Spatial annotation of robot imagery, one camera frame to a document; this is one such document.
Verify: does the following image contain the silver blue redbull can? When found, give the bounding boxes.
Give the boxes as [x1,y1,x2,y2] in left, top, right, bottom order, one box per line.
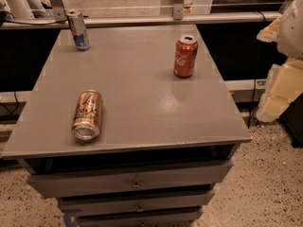
[66,9,90,51]

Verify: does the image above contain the bottom grey drawer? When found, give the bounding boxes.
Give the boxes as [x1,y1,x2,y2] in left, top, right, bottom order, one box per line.
[77,207,203,227]

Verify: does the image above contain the metal guard rail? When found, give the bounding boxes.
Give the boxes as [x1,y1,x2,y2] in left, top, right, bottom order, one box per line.
[1,0,282,28]

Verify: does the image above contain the red coke can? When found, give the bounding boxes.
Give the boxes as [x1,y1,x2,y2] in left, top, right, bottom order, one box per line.
[173,35,198,79]

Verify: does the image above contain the grey drawer cabinet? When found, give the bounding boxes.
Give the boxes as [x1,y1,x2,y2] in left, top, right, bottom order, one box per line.
[0,24,253,227]

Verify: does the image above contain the top grey drawer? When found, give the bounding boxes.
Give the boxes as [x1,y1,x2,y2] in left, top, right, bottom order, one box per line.
[28,160,233,198]

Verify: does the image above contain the person legs in jeans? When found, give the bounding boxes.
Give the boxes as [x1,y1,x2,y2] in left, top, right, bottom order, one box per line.
[27,0,49,18]

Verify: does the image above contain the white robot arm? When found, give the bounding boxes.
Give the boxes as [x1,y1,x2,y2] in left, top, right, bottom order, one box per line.
[256,0,303,122]

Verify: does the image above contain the grey drawer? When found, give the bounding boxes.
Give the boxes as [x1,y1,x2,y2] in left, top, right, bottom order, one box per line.
[28,160,233,198]
[77,207,203,227]
[59,189,214,217]

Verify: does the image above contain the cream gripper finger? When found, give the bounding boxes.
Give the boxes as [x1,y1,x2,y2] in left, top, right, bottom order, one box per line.
[256,59,303,122]
[257,17,281,43]

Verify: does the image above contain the gold soda can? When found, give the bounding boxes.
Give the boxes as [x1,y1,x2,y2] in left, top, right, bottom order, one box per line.
[72,90,103,141]

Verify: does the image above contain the middle grey drawer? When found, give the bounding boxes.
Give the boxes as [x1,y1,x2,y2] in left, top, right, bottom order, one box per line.
[59,189,214,217]

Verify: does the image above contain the black cable left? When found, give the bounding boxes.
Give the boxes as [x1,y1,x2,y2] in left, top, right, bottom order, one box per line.
[0,91,20,117]

